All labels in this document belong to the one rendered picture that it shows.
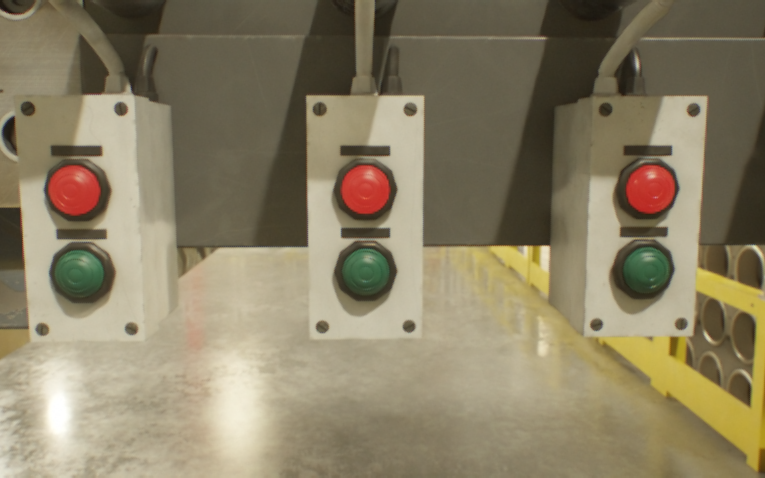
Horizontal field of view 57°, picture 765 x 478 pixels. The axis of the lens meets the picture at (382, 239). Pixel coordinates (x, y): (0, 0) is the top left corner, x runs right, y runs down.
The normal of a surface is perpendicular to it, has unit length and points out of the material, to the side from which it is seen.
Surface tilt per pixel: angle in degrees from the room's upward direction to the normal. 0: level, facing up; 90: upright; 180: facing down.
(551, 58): 90
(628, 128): 90
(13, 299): 90
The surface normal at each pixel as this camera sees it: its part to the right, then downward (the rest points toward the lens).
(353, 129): 0.04, 0.13
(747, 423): -1.00, 0.00
